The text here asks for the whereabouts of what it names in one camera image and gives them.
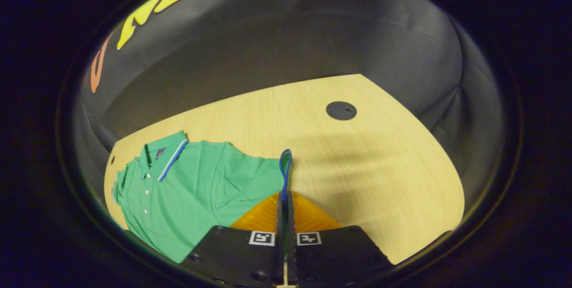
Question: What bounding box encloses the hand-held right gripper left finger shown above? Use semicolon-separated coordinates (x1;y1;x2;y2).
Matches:
181;191;287;288

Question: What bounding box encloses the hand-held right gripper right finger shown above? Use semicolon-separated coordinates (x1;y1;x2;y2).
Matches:
286;191;395;288

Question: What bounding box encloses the green T-shirt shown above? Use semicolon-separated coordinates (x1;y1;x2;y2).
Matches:
112;130;294;264

